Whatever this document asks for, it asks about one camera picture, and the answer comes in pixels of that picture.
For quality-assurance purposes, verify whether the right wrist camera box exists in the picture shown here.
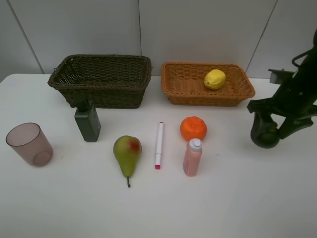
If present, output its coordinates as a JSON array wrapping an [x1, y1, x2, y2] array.
[[268, 69, 294, 85]]

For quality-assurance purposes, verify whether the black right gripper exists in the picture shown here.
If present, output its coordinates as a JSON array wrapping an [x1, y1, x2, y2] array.
[[248, 71, 317, 146]]

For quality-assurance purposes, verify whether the orange wicker basket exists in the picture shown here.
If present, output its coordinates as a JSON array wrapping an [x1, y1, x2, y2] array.
[[161, 62, 255, 107]]

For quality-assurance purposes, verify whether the dark brown wicker basket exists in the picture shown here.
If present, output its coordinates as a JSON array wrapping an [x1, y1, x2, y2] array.
[[48, 54, 152, 109]]

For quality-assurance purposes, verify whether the dark green pump bottle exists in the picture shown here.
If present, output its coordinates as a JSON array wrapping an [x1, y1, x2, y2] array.
[[74, 94, 101, 142]]

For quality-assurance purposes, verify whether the orange mandarin fruit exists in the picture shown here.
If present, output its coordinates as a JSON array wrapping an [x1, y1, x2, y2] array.
[[180, 116, 208, 141]]

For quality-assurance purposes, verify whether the white pink marker pen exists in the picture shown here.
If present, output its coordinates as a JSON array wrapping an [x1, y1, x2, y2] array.
[[155, 122, 164, 170]]

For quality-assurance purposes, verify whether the green red pear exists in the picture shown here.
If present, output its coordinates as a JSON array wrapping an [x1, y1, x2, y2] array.
[[113, 135, 142, 188]]

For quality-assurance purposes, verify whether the pink lotion bottle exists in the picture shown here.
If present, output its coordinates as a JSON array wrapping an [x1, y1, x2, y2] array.
[[183, 138, 203, 177]]

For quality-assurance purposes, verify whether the translucent pink plastic cup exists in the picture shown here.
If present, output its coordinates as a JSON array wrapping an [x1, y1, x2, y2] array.
[[5, 122, 53, 167]]

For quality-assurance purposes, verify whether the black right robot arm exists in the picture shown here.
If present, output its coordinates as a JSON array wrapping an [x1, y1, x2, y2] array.
[[247, 40, 317, 148]]

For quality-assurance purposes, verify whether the yellow lemon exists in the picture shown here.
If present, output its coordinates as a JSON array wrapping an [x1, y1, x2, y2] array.
[[204, 69, 226, 90]]

